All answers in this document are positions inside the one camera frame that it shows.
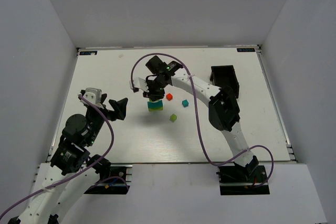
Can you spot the black plastic bin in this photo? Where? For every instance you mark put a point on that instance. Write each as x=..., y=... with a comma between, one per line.
x=223, y=76

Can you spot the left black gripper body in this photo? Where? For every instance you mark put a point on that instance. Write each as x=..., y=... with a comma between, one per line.
x=105, y=109

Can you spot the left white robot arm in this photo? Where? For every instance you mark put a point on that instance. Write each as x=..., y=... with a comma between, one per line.
x=72, y=170

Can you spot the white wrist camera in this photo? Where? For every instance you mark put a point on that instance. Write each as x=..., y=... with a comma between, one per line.
x=94, y=96
x=138, y=84

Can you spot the teal small cube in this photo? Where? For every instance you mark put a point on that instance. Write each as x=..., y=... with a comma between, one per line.
x=185, y=103

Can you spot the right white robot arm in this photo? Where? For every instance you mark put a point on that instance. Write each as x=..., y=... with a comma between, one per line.
x=223, y=108

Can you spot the lime green rectangular block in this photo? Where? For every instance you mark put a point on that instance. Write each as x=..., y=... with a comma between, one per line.
x=154, y=106

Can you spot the right blue corner label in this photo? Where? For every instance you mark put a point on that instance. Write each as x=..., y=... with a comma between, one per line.
x=246, y=49

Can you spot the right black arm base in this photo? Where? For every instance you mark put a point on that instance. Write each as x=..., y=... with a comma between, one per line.
x=234, y=183

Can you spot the teal arch block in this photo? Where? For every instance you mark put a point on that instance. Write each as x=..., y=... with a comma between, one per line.
x=155, y=102

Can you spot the lime green small cube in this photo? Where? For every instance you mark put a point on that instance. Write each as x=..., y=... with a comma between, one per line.
x=173, y=118

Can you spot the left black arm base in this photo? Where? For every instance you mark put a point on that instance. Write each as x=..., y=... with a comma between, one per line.
x=113, y=179

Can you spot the lime green arch block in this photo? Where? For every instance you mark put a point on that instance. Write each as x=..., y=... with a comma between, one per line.
x=155, y=110

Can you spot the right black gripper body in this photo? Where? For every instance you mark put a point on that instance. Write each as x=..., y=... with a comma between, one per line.
x=155, y=95

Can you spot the blue corner label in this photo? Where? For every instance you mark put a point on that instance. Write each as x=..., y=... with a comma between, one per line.
x=88, y=53
x=246, y=49

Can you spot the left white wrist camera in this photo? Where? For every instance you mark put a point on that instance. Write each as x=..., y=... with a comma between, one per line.
x=94, y=96

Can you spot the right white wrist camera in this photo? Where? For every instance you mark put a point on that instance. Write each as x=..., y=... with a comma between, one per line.
x=138, y=84

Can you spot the left blue corner label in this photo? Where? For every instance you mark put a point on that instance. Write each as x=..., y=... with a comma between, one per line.
x=88, y=53

